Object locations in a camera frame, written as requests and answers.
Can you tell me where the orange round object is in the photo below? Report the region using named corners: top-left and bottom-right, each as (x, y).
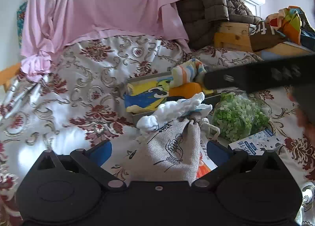
top-left (169, 82), bottom-right (202, 99)

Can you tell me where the striped yellow sock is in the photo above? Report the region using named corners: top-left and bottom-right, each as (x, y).
top-left (170, 58), bottom-right (207, 88)

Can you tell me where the beige drawstring pouch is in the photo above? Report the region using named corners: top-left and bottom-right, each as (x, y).
top-left (121, 112), bottom-right (220, 184)

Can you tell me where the white small sock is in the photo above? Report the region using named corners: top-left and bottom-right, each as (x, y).
top-left (136, 92), bottom-right (213, 133)

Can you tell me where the cartoon printed tray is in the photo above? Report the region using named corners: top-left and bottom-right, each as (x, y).
top-left (123, 70), bottom-right (222, 123)

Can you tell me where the person right hand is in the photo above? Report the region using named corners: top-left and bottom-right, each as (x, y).
top-left (288, 86), bottom-right (315, 146)

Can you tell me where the white flat box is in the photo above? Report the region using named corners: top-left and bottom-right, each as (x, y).
top-left (196, 140), bottom-right (217, 179)

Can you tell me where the blue white carton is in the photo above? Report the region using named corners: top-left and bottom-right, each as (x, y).
top-left (229, 129), bottom-right (284, 156)

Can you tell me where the green leafy bag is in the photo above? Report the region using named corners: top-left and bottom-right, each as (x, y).
top-left (212, 92), bottom-right (271, 143)

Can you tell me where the brown printed cloth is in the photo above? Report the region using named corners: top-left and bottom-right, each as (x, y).
top-left (249, 21), bottom-right (287, 52)

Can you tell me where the floral satin bedspread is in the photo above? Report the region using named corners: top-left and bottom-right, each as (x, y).
top-left (1, 36), bottom-right (314, 225)

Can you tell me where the colourful patchwork cloth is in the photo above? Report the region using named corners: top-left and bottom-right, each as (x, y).
top-left (265, 6), bottom-right (314, 51)

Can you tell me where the brown quilted jacket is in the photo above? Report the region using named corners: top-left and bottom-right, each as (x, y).
top-left (176, 0), bottom-right (262, 50)

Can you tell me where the pink hanging sheet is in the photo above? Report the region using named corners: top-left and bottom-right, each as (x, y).
top-left (21, 0), bottom-right (188, 82)

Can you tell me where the wooden bunk frame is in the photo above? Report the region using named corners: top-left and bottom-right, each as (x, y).
top-left (214, 22), bottom-right (313, 57)

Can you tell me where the wooden bed rail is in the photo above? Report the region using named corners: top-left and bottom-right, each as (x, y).
top-left (0, 63), bottom-right (21, 92)

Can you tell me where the teal wall picture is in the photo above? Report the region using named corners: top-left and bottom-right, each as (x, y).
top-left (17, 2), bottom-right (27, 48)

